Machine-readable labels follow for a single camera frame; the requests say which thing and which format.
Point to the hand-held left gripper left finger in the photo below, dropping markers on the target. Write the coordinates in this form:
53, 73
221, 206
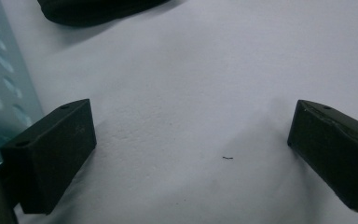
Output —
49, 158

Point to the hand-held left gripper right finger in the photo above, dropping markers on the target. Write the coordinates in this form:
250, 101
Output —
335, 155

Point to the teal plastic basket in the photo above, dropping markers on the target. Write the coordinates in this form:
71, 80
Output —
0, 77

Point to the black glove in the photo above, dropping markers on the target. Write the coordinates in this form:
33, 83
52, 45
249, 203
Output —
99, 11

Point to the tiny dark thread scrap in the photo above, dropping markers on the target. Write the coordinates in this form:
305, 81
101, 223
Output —
227, 157

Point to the white table mat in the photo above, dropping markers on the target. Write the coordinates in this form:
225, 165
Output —
183, 77

